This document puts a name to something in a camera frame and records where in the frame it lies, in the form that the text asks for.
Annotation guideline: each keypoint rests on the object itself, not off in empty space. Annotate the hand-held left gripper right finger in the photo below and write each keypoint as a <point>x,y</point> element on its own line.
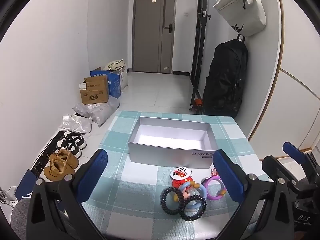
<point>228,175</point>

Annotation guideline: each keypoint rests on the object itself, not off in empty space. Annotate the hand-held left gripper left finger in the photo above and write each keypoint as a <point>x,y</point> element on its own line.
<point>92,175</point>

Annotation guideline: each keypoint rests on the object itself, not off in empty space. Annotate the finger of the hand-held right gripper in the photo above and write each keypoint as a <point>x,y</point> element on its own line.
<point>275,165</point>
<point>291,150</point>

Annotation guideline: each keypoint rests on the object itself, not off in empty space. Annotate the red clear plastic charm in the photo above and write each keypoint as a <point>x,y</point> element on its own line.
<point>215,172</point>

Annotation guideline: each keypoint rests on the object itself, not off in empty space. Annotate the small cartoon doll charm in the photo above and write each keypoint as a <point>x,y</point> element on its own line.
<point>186,193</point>

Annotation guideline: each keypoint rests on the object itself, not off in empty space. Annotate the white red round badge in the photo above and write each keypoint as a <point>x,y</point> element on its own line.
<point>179,173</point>

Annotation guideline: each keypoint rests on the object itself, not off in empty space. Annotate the grey cardboard box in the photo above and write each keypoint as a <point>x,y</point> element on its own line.
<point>170,157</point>

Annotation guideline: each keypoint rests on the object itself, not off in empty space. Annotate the tan boot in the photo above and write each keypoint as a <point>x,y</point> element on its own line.
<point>57,171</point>
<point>65,157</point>

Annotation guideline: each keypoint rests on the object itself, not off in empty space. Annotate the black white sneaker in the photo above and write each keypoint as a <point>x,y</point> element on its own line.
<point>68,148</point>
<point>75,138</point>

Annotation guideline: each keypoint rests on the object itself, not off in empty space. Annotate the teal checked tablecloth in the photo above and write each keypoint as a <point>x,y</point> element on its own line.
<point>130,205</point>

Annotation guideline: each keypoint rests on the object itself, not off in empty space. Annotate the small white plastic mail bag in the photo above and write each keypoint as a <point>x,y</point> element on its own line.
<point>75,123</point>

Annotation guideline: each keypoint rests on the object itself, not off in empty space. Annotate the large grey plastic mail bag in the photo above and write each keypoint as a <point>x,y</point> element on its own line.
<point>102,110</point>

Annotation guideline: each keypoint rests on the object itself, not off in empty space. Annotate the dark blue paper bag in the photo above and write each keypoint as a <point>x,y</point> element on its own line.
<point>23,187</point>

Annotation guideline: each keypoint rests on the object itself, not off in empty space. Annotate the orange black tool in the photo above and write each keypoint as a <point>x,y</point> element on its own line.
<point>198,103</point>

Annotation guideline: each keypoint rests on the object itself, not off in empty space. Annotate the brown cardboard box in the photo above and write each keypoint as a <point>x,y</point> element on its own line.
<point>95,92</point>

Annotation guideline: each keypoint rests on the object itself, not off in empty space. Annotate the grey fabric chair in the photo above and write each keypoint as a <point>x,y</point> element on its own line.
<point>20,217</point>

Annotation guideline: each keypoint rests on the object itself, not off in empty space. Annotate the white power strip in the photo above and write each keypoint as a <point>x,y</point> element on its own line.
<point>13,202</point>

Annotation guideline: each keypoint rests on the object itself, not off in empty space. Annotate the tall blue cardboard box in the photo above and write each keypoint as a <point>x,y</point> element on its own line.
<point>114,85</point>

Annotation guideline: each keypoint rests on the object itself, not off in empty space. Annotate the black backpack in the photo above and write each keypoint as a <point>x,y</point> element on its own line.
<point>225,80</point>

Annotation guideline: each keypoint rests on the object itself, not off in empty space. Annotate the white wardrobe with gold trim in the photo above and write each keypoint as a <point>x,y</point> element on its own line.
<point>287,55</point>

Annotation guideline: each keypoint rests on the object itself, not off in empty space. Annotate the white sack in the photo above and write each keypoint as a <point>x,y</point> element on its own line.
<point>124,80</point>

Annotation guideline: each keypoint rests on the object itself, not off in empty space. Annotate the flat blue cardboard box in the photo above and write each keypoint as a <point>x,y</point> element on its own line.
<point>96,73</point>

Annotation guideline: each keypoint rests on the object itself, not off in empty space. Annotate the beige tote bag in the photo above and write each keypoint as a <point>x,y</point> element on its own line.
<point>113,65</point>

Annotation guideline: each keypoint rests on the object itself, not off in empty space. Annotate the white canvas bag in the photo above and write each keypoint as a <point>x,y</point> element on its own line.
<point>240,7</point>

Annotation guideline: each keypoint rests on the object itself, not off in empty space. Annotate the grey door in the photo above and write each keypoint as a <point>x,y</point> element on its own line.
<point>150,30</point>

